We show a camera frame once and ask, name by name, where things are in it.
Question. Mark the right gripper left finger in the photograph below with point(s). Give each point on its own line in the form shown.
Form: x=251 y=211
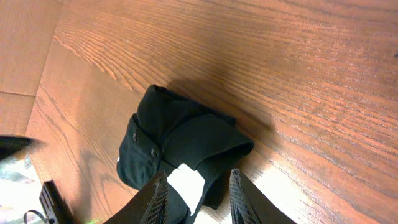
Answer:
x=148 y=206

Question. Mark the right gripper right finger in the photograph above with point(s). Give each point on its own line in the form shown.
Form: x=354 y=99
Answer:
x=249 y=205

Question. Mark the black t-shirt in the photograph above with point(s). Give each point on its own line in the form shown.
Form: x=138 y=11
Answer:
x=168 y=130

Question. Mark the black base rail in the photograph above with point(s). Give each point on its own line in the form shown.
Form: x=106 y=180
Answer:
x=55 y=208

